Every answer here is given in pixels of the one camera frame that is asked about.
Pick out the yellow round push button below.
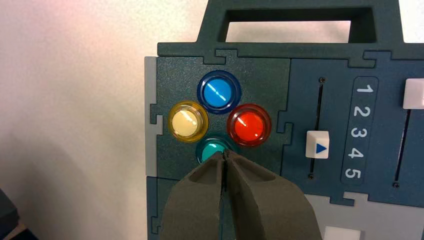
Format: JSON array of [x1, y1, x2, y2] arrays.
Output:
[[167, 100, 210, 144]]

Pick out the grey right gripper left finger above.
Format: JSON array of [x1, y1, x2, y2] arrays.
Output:
[[160, 152, 227, 240]]

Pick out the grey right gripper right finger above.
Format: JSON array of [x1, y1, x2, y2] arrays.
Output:
[[226, 150, 323, 240]]

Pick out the red round push button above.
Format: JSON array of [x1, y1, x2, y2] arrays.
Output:
[[226, 103, 273, 148]]

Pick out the blue round push button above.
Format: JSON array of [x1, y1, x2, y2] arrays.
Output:
[[196, 69, 242, 115]]

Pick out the green round push button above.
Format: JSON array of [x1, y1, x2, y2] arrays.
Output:
[[195, 137, 234, 165]]

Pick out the dark green grey control box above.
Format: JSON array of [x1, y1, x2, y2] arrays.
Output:
[[144, 0, 424, 240]]

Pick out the white slider knob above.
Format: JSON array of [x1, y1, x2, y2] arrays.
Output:
[[305, 130, 330, 160], [402, 78, 424, 110]]

